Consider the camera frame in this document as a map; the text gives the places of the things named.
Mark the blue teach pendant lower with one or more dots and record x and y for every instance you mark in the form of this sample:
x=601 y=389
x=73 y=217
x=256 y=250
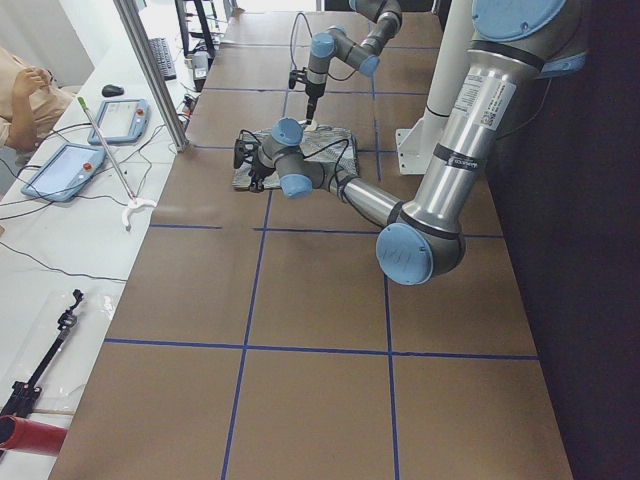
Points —
x=66 y=173

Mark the black keyboard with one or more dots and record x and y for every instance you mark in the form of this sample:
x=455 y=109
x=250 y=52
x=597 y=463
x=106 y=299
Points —
x=161 y=52

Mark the blue teach pendant upper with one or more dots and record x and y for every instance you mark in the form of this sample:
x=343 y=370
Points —
x=123 y=121

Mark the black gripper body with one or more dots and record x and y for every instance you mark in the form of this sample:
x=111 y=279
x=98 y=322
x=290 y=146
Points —
x=260 y=173
x=313 y=98

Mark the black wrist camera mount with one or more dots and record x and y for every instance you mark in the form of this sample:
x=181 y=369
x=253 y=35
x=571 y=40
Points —
x=297 y=76
x=243 y=153

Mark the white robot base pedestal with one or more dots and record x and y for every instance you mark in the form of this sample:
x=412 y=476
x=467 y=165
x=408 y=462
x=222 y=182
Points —
x=416 y=145

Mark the brown table cover mat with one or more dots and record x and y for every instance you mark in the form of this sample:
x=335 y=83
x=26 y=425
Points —
x=257 y=337

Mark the aluminium frame post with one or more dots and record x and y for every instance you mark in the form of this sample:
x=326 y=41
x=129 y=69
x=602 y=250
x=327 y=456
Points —
x=139 y=40

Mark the seated person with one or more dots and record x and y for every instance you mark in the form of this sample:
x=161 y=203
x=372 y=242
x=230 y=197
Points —
x=31 y=104

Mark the black computer mouse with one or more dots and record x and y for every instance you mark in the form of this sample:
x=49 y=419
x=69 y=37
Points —
x=111 y=90

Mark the navy white striped polo shirt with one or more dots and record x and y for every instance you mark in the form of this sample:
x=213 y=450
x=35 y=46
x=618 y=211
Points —
x=321 y=143

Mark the blue teach pendant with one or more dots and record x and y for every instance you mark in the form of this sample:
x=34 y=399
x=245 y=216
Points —
x=123 y=121
x=66 y=173

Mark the red cylinder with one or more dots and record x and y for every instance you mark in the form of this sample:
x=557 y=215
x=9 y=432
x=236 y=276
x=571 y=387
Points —
x=28 y=436

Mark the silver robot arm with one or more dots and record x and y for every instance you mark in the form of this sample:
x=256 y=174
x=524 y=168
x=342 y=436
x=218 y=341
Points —
x=361 y=57
x=488 y=51

